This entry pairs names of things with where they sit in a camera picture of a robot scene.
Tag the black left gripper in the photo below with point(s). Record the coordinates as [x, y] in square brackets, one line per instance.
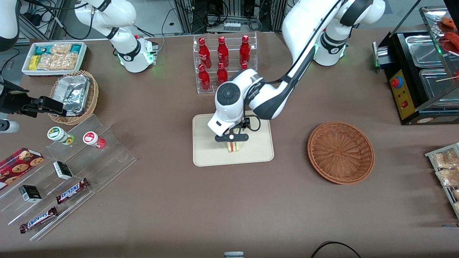
[245, 123]

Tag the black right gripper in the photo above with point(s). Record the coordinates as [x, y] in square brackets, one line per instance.
[13, 101]

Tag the triangle sandwich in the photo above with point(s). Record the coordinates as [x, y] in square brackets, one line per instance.
[234, 147]

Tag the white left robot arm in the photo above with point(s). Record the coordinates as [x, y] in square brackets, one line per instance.
[304, 21]

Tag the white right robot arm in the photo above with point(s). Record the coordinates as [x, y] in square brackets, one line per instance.
[122, 18]

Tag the beige plastic tray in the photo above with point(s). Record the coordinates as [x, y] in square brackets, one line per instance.
[258, 152]

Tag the light wicker basket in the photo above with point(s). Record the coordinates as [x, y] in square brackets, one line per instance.
[94, 93]

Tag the brown wicker basket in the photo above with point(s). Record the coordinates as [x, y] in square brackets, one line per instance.
[340, 152]

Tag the tray of packaged snacks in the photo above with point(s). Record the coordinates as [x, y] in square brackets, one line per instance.
[432, 154]

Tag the aluminium foil container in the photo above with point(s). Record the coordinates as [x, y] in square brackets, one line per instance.
[73, 93]

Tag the green yoghurt cup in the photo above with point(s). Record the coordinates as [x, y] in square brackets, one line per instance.
[57, 134]

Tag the large clear cracker bag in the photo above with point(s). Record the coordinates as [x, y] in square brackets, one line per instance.
[59, 62]

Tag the white rectangular snack bin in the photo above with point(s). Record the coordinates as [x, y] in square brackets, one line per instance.
[27, 70]

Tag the yellow snack packet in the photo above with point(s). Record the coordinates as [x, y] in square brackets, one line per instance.
[34, 62]

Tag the red yoghurt cup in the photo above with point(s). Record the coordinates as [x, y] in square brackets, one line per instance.
[91, 138]

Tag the small clear cracker bag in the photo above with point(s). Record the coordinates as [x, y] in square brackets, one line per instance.
[61, 48]

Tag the teal snack packet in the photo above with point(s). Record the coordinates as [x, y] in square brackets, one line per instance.
[75, 48]
[43, 49]

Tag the small black box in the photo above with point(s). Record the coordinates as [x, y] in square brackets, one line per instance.
[30, 194]
[62, 170]

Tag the clear acrylic bottle rack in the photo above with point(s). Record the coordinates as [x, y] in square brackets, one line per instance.
[199, 89]

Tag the red cookie box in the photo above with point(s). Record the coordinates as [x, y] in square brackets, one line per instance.
[18, 166]

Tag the red cola bottle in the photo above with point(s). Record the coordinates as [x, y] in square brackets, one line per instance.
[204, 79]
[244, 66]
[203, 52]
[222, 74]
[245, 50]
[222, 52]

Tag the clear acrylic stepped display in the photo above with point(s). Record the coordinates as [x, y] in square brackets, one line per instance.
[107, 157]

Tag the Snickers chocolate bar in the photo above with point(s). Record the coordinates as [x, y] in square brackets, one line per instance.
[38, 220]
[71, 191]

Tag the small grey device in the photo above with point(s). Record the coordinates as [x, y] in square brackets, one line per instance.
[233, 254]

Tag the white power strip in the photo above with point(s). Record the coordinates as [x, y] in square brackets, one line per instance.
[231, 25]

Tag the black food warmer machine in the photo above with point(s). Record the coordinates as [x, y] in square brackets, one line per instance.
[403, 96]

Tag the stainless steel pan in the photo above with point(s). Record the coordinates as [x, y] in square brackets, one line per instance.
[435, 86]
[425, 50]

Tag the clear bag of pastries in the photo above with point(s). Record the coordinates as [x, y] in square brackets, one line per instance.
[446, 159]
[456, 194]
[449, 177]

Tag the red sausage snack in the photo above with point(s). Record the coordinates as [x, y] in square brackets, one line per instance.
[450, 22]
[451, 43]

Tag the aluminium frame rack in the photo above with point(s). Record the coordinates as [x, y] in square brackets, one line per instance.
[188, 16]

